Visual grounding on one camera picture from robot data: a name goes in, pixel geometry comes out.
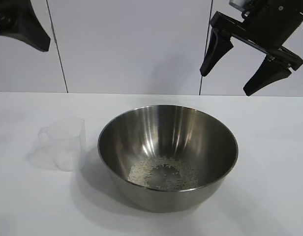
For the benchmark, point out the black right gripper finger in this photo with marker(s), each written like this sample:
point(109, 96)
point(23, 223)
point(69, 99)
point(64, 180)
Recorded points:
point(217, 49)
point(269, 74)

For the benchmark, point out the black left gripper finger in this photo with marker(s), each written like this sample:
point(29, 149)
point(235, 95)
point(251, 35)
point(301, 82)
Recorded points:
point(28, 29)

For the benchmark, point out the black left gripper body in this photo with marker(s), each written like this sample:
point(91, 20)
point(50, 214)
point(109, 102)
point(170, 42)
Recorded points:
point(9, 7)

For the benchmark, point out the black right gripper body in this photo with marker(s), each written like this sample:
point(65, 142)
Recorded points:
point(270, 23)

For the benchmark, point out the stainless steel mixing bowl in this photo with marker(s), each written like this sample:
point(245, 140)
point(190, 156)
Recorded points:
point(166, 137)

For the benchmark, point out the clear plastic measuring cup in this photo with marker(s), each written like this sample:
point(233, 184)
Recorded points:
point(68, 142)

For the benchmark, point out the white rice grains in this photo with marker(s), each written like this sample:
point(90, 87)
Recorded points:
point(141, 172)

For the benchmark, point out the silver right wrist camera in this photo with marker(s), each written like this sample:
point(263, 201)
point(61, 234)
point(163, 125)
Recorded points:
point(237, 2)

